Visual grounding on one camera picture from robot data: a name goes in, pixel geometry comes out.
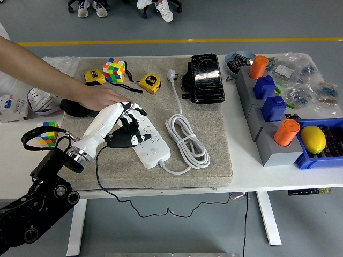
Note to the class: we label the yellow tape measure with print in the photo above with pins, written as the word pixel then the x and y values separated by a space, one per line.
pixel 150 83

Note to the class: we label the blue bowl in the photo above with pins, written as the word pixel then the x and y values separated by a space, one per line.
pixel 229 57

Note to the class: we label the black cloth bundle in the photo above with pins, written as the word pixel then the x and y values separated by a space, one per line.
pixel 72 107

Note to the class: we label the glossy black case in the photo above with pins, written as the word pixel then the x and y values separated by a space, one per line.
pixel 207 77

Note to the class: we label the black plug adapter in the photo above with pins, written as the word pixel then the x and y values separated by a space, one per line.
pixel 120 135

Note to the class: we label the black chair caster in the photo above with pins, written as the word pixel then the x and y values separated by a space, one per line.
pixel 177 6
pixel 71 6
pixel 145 13

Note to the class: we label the grey metal bracket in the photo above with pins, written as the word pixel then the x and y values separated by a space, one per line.
pixel 238 196

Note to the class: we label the clear bag of brown resistors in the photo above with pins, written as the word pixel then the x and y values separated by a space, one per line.
pixel 328 93

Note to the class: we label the purple band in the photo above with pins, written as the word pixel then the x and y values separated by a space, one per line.
pixel 40 112

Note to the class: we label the white power strip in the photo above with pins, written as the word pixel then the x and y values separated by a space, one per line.
pixel 154 154

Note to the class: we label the yellow lemon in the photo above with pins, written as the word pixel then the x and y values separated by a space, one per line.
pixel 313 139

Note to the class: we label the black components in bowl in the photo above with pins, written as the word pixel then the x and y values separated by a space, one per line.
pixel 238 63

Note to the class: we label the large white socket panel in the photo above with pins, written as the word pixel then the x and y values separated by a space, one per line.
pixel 37 99

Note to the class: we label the person's hand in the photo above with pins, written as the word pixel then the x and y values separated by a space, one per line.
pixel 104 97

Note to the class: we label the black table control panel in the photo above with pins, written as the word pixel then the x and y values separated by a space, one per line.
pixel 308 191

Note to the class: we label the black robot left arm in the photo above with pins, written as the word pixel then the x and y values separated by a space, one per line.
pixel 40 198

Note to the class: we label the person's white sneaker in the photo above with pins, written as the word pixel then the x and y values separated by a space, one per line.
pixel 143 3
pixel 165 12
pixel 99 9
pixel 83 9

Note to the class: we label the small metal clip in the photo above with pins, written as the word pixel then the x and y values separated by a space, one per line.
pixel 228 78

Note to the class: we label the black components in bin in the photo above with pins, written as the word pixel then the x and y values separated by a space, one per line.
pixel 335 142

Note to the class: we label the small black component piece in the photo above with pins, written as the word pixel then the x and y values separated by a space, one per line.
pixel 292 116

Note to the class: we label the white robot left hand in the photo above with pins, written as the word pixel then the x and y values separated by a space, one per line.
pixel 101 123

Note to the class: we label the small colourful puzzle cube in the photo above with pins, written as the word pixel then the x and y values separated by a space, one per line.
pixel 48 139

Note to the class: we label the clear bag with white card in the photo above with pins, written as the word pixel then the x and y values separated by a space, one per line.
pixel 284 71

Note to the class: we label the small yellow tape measure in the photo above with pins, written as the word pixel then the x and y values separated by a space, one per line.
pixel 93 75

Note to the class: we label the orange cylinder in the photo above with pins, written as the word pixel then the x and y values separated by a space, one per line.
pixel 285 132
pixel 258 67

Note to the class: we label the grey holder block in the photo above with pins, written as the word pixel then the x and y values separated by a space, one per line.
pixel 242 76
pixel 249 100
pixel 254 117
pixel 278 159

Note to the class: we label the large colourful puzzle cube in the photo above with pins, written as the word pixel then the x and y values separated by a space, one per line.
pixel 114 70

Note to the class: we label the green peg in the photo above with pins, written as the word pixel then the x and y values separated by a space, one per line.
pixel 290 105
pixel 277 90

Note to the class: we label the clear bag of metal parts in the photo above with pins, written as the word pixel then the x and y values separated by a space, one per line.
pixel 63 64

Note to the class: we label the white circuit breaker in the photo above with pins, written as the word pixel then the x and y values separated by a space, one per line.
pixel 12 108

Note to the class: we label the blue storage bin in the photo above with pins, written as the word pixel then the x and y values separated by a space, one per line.
pixel 308 160

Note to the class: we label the grey-brown mat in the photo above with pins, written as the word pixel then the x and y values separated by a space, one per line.
pixel 209 128

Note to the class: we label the clear bag of blue parts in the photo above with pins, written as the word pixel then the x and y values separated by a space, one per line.
pixel 300 96

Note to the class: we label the blue block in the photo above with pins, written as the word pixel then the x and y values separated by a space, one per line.
pixel 264 87
pixel 273 108

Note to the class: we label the person's forearm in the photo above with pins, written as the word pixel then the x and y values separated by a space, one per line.
pixel 40 69

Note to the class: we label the white table leg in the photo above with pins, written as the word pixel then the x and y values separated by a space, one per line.
pixel 269 219
pixel 76 230

